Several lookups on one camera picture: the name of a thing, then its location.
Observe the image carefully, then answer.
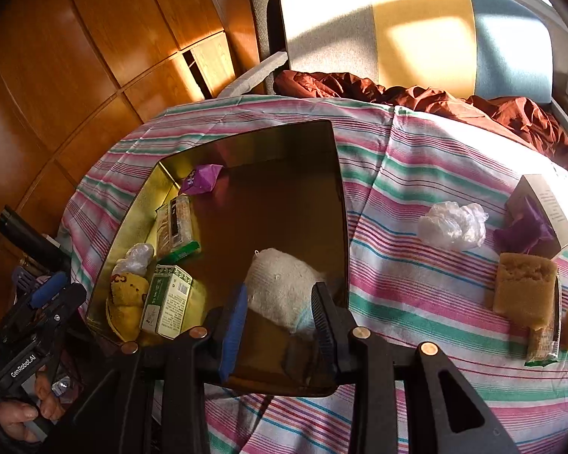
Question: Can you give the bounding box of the purple packet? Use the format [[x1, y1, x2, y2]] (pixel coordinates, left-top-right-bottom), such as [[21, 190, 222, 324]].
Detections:
[[493, 199, 557, 255], [179, 164, 223, 196]]

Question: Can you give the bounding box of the white yellow blue headboard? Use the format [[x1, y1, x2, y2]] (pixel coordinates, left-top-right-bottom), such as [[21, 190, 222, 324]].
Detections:
[[279, 0, 554, 105]]

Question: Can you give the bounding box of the green snack packet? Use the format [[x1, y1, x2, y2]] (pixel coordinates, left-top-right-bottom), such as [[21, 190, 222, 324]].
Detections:
[[155, 195, 202, 262], [524, 277, 563, 368]]

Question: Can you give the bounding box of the large yellow sponge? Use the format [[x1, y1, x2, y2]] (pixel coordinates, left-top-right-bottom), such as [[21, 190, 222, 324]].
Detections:
[[493, 252, 560, 331]]

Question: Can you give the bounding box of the wooden wardrobe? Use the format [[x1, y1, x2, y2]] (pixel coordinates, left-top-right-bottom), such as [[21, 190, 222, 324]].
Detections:
[[0, 0, 266, 294]]

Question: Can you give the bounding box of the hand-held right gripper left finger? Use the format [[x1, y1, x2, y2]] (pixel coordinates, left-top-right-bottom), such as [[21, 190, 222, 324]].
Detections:
[[52, 284, 251, 454]]

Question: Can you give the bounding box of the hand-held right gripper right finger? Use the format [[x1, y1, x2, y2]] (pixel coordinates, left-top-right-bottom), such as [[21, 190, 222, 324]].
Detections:
[[310, 282, 521, 454]]

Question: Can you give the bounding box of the person's left hand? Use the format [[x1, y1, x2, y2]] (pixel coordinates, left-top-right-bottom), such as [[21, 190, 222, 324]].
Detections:
[[0, 371, 69, 443]]

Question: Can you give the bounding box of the grey carton box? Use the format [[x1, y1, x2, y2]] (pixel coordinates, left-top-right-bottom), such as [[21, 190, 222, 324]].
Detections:
[[506, 174, 568, 260]]

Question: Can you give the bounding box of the yellow knitted toy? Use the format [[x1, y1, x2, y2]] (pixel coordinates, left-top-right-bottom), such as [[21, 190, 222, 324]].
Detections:
[[105, 272, 150, 341]]

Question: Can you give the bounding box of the grey bed frame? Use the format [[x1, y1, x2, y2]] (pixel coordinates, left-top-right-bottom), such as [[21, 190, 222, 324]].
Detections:
[[218, 51, 568, 152]]

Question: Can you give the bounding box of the gold tin box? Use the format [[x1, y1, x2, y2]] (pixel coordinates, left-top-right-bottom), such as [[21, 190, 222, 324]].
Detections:
[[85, 120, 350, 397]]

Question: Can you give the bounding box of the clear plastic bag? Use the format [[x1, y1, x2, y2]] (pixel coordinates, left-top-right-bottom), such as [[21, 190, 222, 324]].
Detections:
[[118, 243, 154, 277], [417, 202, 488, 251]]

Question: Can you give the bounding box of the brown blanket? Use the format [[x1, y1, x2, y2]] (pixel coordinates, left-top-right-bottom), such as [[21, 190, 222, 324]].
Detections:
[[273, 70, 568, 176]]

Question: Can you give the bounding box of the green box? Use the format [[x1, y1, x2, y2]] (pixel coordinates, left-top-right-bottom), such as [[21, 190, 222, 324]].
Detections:
[[139, 265, 193, 340]]

